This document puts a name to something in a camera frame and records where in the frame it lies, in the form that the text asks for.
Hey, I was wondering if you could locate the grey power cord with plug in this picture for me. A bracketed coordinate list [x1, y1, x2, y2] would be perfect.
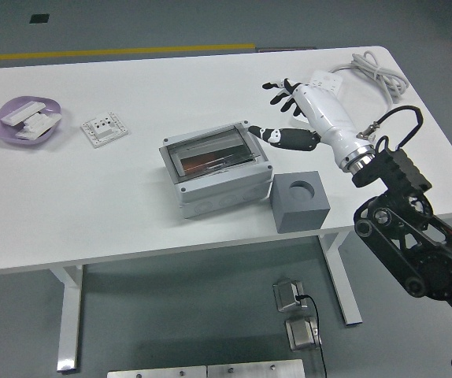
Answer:
[330, 50, 410, 113]

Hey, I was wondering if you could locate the white plastic clip piece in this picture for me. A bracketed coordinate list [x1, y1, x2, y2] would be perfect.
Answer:
[21, 111, 62, 133]

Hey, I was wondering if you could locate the metal floor socket box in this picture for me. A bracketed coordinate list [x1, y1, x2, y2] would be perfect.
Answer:
[284, 314, 322, 351]
[272, 279, 306, 313]

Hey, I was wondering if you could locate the purple plate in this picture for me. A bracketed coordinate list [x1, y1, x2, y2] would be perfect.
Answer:
[0, 95, 62, 149]

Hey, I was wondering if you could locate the yellow floor tape line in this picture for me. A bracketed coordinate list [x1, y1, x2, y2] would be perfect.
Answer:
[0, 42, 257, 62]

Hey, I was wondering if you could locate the long white terminal block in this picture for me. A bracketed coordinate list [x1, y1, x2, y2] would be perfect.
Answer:
[0, 101, 46, 127]

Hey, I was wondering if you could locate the white table leg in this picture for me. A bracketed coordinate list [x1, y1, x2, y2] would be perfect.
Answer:
[317, 231, 364, 327]
[48, 264, 84, 373]

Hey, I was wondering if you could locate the flat white plastic piece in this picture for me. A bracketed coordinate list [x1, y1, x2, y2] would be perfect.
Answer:
[14, 128, 52, 141]

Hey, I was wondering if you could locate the grey cube with round hole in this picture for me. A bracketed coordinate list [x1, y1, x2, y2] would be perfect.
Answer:
[269, 170, 332, 233]

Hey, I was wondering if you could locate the metal base plate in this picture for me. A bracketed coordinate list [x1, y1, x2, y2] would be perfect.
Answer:
[106, 366, 208, 378]
[206, 358, 306, 378]

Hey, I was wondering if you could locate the white wall socket panel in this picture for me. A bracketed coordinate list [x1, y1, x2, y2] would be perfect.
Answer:
[80, 111, 129, 148]

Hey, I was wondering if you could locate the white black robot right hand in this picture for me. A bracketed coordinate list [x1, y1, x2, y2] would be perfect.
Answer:
[247, 77, 376, 172]

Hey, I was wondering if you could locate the grey electrical box with lid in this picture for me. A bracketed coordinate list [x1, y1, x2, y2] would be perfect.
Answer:
[158, 120, 274, 220]

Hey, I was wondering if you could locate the black floor cable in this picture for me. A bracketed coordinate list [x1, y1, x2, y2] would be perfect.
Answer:
[295, 293, 328, 378]

